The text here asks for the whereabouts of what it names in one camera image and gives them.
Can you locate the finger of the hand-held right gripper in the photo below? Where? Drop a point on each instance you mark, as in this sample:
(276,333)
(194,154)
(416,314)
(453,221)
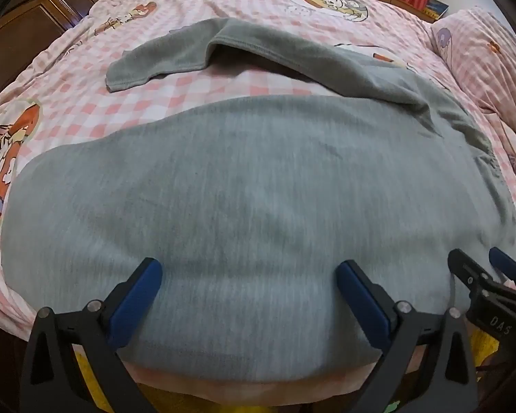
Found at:
(466,266)
(505,264)

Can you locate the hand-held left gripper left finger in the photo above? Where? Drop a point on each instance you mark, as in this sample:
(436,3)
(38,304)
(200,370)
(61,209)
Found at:
(134,299)

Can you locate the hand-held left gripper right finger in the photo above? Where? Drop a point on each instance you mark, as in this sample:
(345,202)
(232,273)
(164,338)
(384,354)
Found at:
(365,305)

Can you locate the grey pants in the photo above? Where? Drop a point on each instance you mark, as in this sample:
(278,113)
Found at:
(241,202)

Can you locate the yellow floor mat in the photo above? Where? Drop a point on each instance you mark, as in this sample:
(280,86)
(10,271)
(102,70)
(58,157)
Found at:
(176,398)

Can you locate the pink checked cartoon bed sheet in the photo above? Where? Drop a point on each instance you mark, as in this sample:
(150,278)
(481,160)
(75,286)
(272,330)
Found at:
(176,90)

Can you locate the pink checked pillow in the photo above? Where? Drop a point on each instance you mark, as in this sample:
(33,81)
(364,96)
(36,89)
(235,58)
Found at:
(486,51)

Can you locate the blue book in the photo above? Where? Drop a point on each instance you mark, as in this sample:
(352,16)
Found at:
(436,6)

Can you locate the brown wooden wardrobe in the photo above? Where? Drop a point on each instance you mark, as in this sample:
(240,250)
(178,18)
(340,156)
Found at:
(34,21)

